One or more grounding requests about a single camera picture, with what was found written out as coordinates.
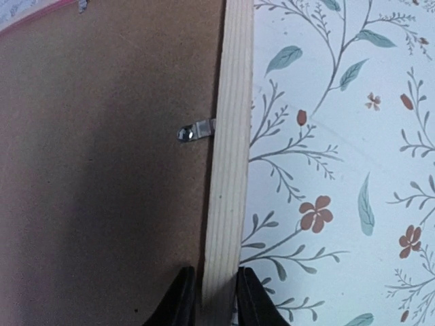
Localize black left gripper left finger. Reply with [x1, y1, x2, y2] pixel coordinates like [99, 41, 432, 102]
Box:
[143, 266, 196, 326]

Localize brown cardboard backing board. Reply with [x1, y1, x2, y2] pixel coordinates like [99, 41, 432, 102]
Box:
[0, 0, 227, 326]

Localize pink wooden picture frame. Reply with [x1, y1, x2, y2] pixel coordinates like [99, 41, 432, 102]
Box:
[0, 0, 256, 326]

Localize metal retaining clip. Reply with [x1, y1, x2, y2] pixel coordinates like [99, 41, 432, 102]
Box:
[177, 118, 216, 143]
[77, 0, 89, 14]

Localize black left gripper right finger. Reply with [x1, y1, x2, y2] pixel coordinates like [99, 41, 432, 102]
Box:
[237, 267, 285, 326]

